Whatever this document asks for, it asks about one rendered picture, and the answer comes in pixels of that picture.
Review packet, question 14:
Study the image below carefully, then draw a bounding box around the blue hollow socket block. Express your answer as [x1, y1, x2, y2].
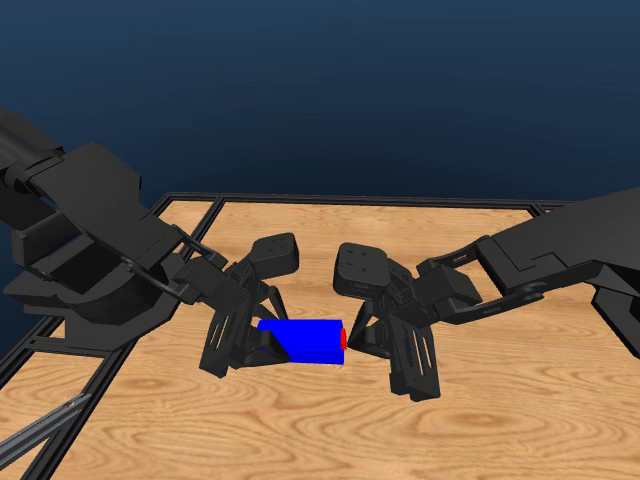
[256, 318, 347, 367]

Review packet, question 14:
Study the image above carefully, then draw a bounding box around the silver aluminium strut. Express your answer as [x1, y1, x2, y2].
[0, 393, 92, 459]

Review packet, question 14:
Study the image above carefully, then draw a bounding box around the black table frame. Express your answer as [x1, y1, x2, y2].
[0, 193, 576, 480]

